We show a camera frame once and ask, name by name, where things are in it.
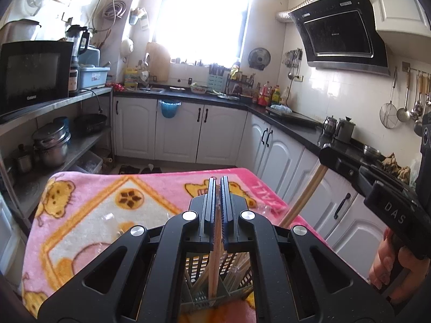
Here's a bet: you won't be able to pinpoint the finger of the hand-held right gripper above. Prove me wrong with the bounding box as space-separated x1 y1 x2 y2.
318 146 375 196

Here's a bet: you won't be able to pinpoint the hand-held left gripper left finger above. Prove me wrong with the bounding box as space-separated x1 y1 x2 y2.
37 177 217 323

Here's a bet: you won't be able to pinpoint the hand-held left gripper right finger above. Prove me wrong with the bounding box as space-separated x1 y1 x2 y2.
220 175 394 323

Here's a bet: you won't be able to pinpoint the wooden chopsticks bundle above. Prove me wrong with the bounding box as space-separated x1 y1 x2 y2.
220 253 252 298

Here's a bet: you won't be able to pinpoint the black slotted utensil basket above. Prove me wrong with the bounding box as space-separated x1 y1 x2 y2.
180 252 255 314

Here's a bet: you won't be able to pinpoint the person's right hand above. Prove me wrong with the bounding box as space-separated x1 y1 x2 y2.
368 227 431 307

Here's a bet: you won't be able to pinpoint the steel bowl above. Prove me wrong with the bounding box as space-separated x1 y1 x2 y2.
363 144 383 160

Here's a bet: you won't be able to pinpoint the large steel kettle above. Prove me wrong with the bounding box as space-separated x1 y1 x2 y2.
335 117 356 144

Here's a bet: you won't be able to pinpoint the small steel kettle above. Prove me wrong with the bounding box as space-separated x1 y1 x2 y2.
322 116 339 136

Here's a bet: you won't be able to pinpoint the empty clear plastic wrapper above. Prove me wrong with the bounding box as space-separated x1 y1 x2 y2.
99 212 119 231
251 200 276 218

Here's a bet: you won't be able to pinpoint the ginger roots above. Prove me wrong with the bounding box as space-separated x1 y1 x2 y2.
382 154 412 184

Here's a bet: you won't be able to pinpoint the black kitchen countertop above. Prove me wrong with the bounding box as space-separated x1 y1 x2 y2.
113 86 418 189

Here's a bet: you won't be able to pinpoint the black baking tray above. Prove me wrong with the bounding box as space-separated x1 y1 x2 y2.
266 106 322 129

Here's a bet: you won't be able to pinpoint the hanging steel ladle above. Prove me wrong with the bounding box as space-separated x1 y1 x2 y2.
396 70 412 123

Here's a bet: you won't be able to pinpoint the dark slippers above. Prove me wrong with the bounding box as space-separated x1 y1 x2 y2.
119 165 162 175

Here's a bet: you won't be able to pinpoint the white kitchen base cabinets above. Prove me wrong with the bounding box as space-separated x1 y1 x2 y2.
113 96 394 273

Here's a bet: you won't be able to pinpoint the condiment bottles group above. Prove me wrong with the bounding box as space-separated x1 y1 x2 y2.
257 81 291 107

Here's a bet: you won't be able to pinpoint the black spice rack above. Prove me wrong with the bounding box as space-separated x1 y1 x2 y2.
226 71 255 97

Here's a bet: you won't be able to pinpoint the pink printed blanket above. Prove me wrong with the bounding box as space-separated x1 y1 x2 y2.
21 166 334 321

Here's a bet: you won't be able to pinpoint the black range hood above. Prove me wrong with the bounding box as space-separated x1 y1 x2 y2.
288 0 392 76

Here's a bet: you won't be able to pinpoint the blue hanging trash bin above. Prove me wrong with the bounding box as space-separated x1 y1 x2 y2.
158 99 183 120

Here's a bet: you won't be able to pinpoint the clear plastic storage bin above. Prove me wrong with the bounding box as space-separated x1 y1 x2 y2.
72 151 105 176

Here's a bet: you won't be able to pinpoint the black wok pan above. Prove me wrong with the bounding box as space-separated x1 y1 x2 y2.
73 113 109 134

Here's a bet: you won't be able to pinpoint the white upper cabinet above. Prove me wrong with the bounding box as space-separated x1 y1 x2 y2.
363 0 431 38

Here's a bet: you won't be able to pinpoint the wooden cutting board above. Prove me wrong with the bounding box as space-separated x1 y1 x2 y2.
145 42 172 82

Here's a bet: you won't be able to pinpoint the steel cooking pots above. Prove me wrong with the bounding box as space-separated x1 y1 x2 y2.
32 122 72 168

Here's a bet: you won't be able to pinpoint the blue dish drainer box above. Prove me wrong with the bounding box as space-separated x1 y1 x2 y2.
78 48 111 90

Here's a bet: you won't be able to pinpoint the white hanging colander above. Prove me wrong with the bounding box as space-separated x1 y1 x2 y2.
120 37 135 56

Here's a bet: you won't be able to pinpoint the kitchen window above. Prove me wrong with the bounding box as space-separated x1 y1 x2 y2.
152 0 254 65

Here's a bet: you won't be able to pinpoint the metal shelf rack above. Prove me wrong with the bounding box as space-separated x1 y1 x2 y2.
0 87 114 224

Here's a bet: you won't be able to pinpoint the dark glass jar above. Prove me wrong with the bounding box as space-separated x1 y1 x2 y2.
69 59 80 97

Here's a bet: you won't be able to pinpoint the black blender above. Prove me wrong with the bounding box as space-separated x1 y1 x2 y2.
65 24 92 62

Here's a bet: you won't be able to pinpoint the black microwave oven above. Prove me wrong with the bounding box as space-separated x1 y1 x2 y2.
0 40 75 115

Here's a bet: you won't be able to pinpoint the hanging wire strainer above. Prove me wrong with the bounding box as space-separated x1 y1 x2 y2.
379 67 400 129

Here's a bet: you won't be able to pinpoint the small wall fan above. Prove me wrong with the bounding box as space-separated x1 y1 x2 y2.
248 47 272 71

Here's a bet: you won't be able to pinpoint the silver exhaust duct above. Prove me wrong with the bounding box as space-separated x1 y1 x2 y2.
275 0 314 25

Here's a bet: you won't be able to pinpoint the coiled hose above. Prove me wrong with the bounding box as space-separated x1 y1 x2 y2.
102 1 129 21

